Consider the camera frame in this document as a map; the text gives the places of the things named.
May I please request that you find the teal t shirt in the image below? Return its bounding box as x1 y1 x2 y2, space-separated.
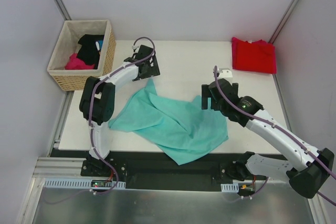
108 79 229 165

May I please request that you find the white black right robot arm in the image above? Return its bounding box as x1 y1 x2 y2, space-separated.
201 78 334 199

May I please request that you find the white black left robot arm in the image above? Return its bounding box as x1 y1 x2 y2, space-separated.
79 45 160 176

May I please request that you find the black t shirt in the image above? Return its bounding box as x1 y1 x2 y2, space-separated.
77 34 104 69

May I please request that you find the left white cable duct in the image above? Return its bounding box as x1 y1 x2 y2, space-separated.
44 178 126 190

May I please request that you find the woven wicker basket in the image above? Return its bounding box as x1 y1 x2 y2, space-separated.
47 19 116 91

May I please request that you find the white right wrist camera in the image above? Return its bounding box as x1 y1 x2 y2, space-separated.
216 68 233 84

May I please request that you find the magenta t shirt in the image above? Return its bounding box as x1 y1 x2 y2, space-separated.
65 53 95 70

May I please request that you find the red t shirt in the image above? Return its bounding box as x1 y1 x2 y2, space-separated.
232 37 277 74

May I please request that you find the right white cable duct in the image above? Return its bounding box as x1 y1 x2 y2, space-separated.
220 183 239 193

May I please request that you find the right aluminium frame post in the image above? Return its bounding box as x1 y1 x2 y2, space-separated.
268 0 302 44

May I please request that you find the white cable duct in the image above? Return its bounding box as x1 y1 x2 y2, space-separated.
44 178 126 190
220 183 239 193

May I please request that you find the aluminium rail left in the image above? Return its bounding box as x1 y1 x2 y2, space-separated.
33 157 85 177

